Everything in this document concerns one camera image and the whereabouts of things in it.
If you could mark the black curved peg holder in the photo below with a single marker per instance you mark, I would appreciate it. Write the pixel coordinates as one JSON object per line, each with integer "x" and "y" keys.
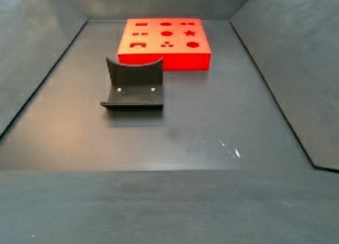
{"x": 136, "y": 85}

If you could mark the red shape sorter block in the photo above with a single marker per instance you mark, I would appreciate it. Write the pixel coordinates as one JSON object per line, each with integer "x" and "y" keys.
{"x": 172, "y": 39}

